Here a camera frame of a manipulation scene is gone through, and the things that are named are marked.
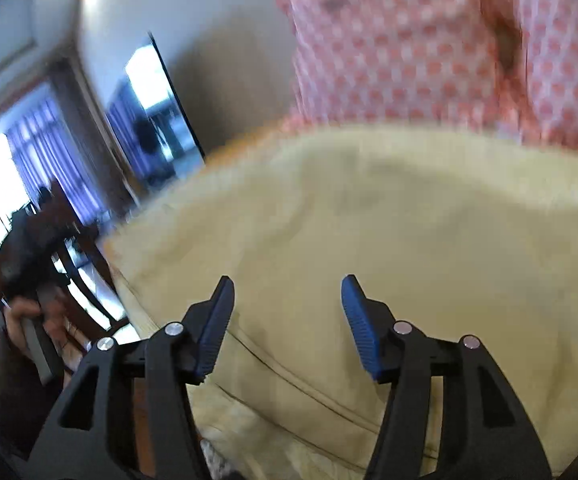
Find blue window curtain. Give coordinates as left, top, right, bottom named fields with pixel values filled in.
left=0, top=94, right=103, bottom=244

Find pink polka dot pillow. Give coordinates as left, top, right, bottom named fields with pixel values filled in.
left=275, top=0, right=518, bottom=130
left=481, top=0, right=578, bottom=151

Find pink polka dot pillow front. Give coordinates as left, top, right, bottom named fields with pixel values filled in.
left=481, top=0, right=578, bottom=151

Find black flat screen television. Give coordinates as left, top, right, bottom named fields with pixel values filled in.
left=106, top=35, right=204, bottom=192

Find beige khaki pants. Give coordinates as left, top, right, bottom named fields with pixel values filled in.
left=103, top=124, right=578, bottom=479

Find person's left hand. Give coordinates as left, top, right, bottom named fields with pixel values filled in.
left=3, top=286, right=78, bottom=361

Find pink polka dot pillow back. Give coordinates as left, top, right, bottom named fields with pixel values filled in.
left=275, top=0, right=518, bottom=130

